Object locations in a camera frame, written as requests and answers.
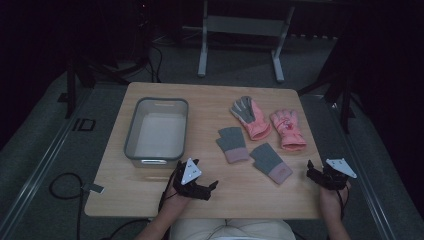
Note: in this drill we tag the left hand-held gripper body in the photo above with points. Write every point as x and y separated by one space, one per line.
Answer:
190 173

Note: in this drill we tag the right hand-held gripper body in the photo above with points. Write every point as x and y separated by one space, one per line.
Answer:
335 173

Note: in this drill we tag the clear plastic bin grey rim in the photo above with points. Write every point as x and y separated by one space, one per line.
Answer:
156 133

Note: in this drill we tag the pink glove with red print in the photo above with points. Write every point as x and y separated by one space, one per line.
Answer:
288 130

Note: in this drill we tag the pink glove with grey palm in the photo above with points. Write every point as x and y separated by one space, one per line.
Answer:
253 120

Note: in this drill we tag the person's right hand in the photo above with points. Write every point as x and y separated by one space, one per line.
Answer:
331 200

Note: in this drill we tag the person's left hand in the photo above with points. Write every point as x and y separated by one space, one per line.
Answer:
175 203

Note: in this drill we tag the person's beige pants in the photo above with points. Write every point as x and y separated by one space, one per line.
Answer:
230 230

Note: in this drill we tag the black tripod stand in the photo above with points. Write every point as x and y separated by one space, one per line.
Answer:
86 73
340 90

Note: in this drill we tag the white metal stand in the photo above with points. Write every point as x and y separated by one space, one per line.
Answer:
245 25

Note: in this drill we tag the aluminium floor rail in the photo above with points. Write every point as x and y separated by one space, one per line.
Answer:
40 170
363 173

